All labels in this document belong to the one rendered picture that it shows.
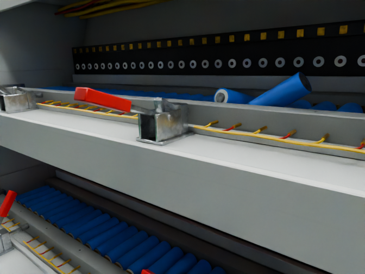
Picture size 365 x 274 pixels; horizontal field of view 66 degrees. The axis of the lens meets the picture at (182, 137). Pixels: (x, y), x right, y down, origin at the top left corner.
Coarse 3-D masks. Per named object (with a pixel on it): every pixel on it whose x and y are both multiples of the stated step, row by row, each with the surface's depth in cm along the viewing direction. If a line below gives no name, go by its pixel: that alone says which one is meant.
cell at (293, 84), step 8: (288, 80) 22; (296, 80) 21; (304, 80) 21; (272, 88) 23; (280, 88) 22; (288, 88) 21; (296, 88) 21; (304, 88) 21; (264, 96) 23; (272, 96) 22; (280, 96) 22; (288, 96) 22; (296, 96) 22; (256, 104) 23; (264, 104) 23; (272, 104) 23; (280, 104) 22
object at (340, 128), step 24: (48, 96) 40; (72, 96) 36; (120, 96) 31; (192, 120) 24; (216, 120) 23; (240, 120) 22; (264, 120) 20; (288, 120) 19; (312, 120) 18; (336, 120) 17; (360, 120) 17; (312, 144) 17; (360, 144) 16
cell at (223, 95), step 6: (222, 90) 25; (228, 90) 24; (216, 96) 25; (222, 96) 24; (228, 96) 24; (234, 96) 25; (240, 96) 25; (246, 96) 26; (252, 96) 27; (222, 102) 25; (228, 102) 24; (234, 102) 25; (240, 102) 25; (246, 102) 26
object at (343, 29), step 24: (312, 24) 30; (336, 24) 28; (360, 24) 27; (72, 48) 56; (96, 48) 52; (120, 48) 48; (144, 48) 44; (168, 48) 42; (192, 48) 39; (216, 48) 37; (240, 48) 35; (264, 48) 33; (288, 48) 31; (312, 48) 30; (336, 48) 29; (360, 48) 27; (96, 72) 54; (120, 72) 49; (144, 72) 46; (168, 72) 43; (192, 72) 40; (216, 72) 38; (240, 72) 36; (264, 72) 34; (288, 72) 32; (312, 72) 30; (336, 72) 29; (360, 72) 28
